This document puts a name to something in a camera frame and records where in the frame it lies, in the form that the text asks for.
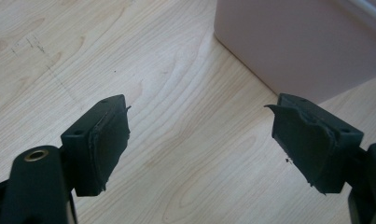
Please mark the pale pink plastic box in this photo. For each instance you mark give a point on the pale pink plastic box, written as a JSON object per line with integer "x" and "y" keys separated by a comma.
{"x": 300, "y": 43}

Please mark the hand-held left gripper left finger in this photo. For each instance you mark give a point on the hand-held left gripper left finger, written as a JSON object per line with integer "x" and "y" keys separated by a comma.
{"x": 92, "y": 146}

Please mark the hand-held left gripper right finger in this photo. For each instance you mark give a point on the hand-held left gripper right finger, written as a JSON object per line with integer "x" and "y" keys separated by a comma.
{"x": 313, "y": 146}

